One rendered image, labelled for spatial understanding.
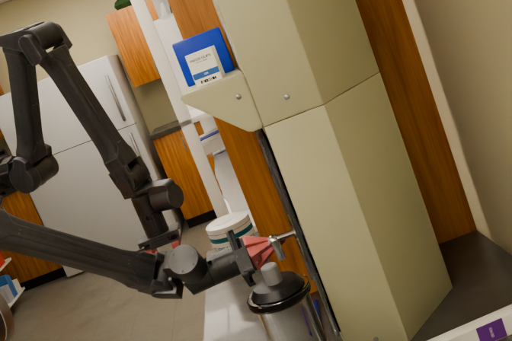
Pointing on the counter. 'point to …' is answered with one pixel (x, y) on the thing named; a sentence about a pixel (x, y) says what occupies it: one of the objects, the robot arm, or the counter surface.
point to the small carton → (205, 66)
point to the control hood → (226, 100)
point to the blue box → (188, 46)
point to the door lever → (280, 242)
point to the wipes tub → (238, 221)
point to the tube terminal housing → (333, 138)
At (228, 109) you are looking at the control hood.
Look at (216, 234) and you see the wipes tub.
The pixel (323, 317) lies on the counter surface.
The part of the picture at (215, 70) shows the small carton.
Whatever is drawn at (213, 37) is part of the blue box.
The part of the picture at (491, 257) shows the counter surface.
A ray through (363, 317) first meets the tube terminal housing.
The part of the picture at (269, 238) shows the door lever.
